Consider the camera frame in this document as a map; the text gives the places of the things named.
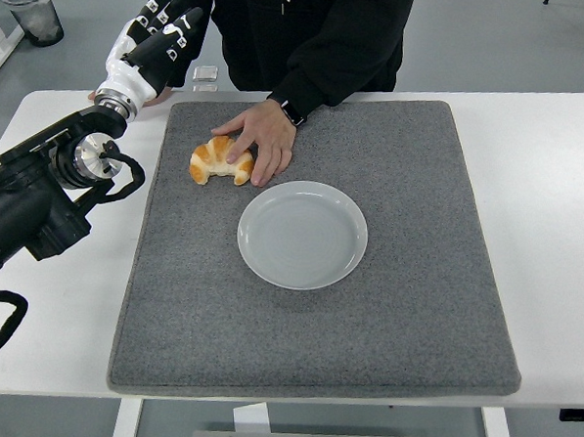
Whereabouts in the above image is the person's left hand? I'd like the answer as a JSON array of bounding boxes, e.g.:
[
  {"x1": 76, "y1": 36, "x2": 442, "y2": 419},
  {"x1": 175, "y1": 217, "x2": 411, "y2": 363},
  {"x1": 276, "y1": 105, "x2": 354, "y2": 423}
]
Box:
[{"x1": 208, "y1": 96, "x2": 300, "y2": 191}]

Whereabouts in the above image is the person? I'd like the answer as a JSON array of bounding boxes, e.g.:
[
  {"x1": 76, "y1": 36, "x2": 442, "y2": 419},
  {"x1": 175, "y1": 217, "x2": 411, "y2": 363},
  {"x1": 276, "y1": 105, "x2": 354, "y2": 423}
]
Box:
[{"x1": 162, "y1": 0, "x2": 428, "y2": 134}]

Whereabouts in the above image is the golden croissant bread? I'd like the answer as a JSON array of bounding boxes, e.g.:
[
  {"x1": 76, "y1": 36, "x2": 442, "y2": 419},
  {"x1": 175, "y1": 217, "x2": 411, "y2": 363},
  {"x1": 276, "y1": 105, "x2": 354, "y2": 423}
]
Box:
[{"x1": 187, "y1": 133, "x2": 257, "y2": 190}]

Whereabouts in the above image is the grey felt mat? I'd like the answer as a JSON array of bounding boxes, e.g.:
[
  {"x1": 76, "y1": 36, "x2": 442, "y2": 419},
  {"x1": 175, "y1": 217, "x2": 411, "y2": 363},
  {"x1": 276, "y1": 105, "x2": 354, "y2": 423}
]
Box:
[{"x1": 92, "y1": 84, "x2": 523, "y2": 418}]

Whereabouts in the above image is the white table leg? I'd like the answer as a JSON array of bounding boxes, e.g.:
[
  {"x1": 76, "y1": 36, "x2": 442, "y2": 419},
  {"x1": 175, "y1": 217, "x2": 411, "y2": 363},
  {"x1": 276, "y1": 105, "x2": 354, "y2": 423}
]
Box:
[
  {"x1": 103, "y1": 396, "x2": 147, "y2": 437},
  {"x1": 480, "y1": 405, "x2": 511, "y2": 437}
]

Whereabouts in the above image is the pale grey round plate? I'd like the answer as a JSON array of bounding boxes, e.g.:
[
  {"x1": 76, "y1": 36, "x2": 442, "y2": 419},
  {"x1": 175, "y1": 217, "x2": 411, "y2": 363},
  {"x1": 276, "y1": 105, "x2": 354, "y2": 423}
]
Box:
[{"x1": 234, "y1": 176, "x2": 372, "y2": 294}]

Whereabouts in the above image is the white table bracket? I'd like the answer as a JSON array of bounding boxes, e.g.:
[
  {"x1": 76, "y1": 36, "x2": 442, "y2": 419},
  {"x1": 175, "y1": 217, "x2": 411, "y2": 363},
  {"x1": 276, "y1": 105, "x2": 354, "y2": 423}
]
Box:
[{"x1": 231, "y1": 403, "x2": 273, "y2": 436}]

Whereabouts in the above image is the black wristwatch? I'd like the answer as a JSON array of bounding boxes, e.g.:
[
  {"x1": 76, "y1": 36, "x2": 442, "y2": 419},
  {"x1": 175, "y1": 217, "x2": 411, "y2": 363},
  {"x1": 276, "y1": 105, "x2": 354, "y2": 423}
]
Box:
[{"x1": 265, "y1": 93, "x2": 309, "y2": 129}]

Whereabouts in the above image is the dark trash bin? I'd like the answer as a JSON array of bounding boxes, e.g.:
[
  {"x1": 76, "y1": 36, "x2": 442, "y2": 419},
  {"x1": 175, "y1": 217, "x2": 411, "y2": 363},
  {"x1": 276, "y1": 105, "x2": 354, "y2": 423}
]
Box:
[{"x1": 6, "y1": 0, "x2": 66, "y2": 49}]

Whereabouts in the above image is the person's right hand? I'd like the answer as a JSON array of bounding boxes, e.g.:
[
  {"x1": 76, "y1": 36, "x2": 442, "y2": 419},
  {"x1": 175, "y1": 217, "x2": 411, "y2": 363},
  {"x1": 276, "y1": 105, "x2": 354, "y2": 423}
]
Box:
[{"x1": 86, "y1": 85, "x2": 175, "y2": 111}]

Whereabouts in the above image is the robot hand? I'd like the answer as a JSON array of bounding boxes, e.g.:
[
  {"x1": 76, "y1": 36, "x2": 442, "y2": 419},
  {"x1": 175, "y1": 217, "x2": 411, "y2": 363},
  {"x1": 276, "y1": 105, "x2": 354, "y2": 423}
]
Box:
[{"x1": 92, "y1": 0, "x2": 209, "y2": 111}]

